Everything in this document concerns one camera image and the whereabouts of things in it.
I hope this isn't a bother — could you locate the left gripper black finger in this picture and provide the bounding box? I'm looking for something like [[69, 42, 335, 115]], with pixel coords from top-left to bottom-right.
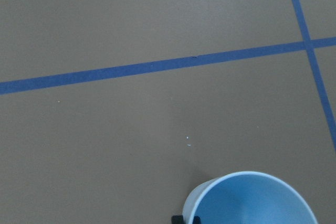
[[171, 215, 201, 224]]

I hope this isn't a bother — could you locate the light blue cup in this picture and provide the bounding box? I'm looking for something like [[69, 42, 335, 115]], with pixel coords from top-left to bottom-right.
[[181, 171, 318, 223]]

